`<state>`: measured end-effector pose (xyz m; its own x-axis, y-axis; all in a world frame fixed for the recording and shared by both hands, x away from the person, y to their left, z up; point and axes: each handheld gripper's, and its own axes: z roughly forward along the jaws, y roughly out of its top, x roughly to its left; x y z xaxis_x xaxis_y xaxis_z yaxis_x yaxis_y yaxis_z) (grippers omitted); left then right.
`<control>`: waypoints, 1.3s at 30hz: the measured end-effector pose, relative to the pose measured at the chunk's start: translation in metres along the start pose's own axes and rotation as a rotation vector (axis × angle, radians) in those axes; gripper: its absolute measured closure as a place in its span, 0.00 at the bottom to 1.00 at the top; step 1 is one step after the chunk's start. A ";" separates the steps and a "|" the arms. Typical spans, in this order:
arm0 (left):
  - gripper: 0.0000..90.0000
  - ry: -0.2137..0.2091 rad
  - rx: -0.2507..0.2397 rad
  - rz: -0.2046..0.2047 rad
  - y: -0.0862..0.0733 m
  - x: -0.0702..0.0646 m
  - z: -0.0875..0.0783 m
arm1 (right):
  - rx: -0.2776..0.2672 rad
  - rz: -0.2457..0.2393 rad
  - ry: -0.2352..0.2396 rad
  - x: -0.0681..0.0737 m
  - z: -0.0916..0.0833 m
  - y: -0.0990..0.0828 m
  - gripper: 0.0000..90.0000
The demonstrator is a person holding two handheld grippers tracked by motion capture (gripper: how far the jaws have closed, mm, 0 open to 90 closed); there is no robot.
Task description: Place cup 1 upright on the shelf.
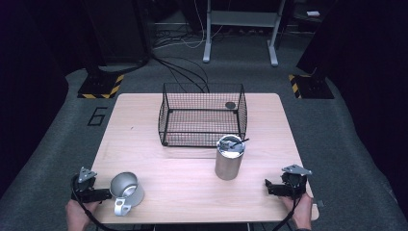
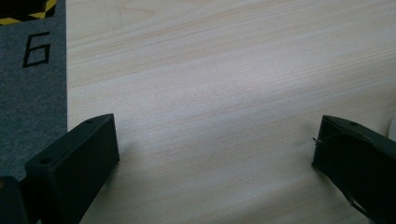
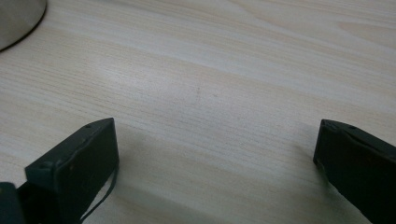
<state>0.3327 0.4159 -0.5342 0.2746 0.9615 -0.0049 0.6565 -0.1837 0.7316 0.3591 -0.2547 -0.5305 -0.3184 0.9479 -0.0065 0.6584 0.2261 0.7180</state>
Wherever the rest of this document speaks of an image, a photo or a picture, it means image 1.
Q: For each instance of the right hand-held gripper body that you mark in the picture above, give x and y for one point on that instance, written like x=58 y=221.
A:
x=295 y=183

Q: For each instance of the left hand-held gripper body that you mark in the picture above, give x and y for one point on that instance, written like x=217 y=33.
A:
x=84 y=189

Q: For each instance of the steel tumbler with lid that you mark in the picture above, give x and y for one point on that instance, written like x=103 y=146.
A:
x=227 y=165

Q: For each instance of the black straw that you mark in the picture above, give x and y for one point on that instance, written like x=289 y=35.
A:
x=240 y=142

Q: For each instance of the person's left hand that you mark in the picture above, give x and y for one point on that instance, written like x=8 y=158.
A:
x=77 y=216

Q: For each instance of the person's right hand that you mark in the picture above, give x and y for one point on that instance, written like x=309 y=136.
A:
x=303 y=211

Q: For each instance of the grey tape piece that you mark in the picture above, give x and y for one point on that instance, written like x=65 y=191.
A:
x=320 y=203

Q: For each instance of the dark round disc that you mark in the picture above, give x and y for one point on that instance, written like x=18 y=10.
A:
x=230 y=105

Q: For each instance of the dark curtain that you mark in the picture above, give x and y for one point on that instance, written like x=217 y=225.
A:
x=25 y=80
x=369 y=64

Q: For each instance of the black cabinet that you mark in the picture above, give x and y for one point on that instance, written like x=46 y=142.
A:
x=118 y=32

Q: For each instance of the white metal stand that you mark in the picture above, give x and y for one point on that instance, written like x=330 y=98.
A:
x=243 y=18

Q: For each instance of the small white box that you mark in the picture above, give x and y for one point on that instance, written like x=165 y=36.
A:
x=313 y=13

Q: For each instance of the black yellow striped base plate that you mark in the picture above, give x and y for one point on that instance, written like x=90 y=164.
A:
x=312 y=88
x=97 y=86

